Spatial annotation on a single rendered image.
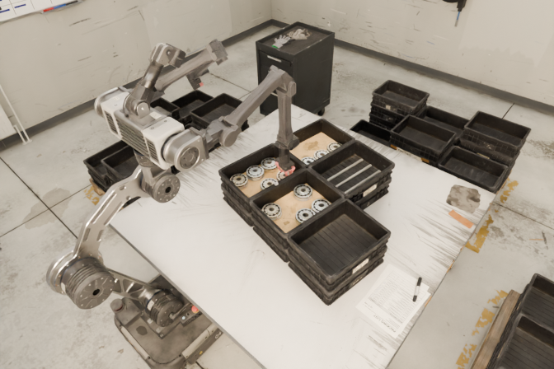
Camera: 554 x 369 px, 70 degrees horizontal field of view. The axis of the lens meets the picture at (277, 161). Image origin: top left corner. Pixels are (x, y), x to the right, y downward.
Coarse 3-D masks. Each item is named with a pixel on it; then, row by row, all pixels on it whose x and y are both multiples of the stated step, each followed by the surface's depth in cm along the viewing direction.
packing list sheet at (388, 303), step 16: (384, 272) 195; (400, 272) 195; (384, 288) 188; (400, 288) 188; (368, 304) 182; (384, 304) 182; (400, 304) 182; (416, 304) 182; (384, 320) 176; (400, 320) 176
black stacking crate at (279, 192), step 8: (296, 176) 216; (304, 176) 221; (312, 176) 217; (288, 184) 215; (296, 184) 220; (312, 184) 221; (320, 184) 215; (272, 192) 209; (280, 192) 214; (288, 192) 219; (320, 192) 218; (328, 192) 211; (256, 200) 204; (264, 200) 209; (272, 200) 213; (328, 200) 215; (256, 216) 204; (264, 224) 200; (272, 232) 198; (280, 240) 193; (288, 248) 192
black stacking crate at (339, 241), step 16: (336, 208) 199; (352, 208) 200; (320, 224) 197; (336, 224) 202; (352, 224) 202; (368, 224) 195; (304, 240) 194; (320, 240) 195; (336, 240) 195; (352, 240) 194; (368, 240) 194; (320, 256) 187; (336, 256) 187; (352, 256) 187; (368, 256) 182; (352, 272) 178
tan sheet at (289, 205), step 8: (312, 192) 220; (280, 200) 216; (288, 200) 215; (296, 200) 215; (312, 200) 215; (288, 208) 211; (296, 208) 211; (288, 216) 207; (280, 224) 203; (288, 224) 203; (296, 224) 202
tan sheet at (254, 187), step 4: (260, 164) 239; (280, 168) 235; (244, 172) 233; (272, 172) 233; (276, 172) 233; (264, 176) 230; (268, 176) 230; (272, 176) 230; (248, 180) 228; (260, 180) 228; (248, 184) 225; (252, 184) 225; (256, 184) 225; (260, 184) 225; (248, 188) 223; (252, 188) 223; (256, 188) 223; (260, 188) 223; (244, 192) 221; (248, 192) 221; (252, 192) 221; (256, 192) 221; (248, 196) 218
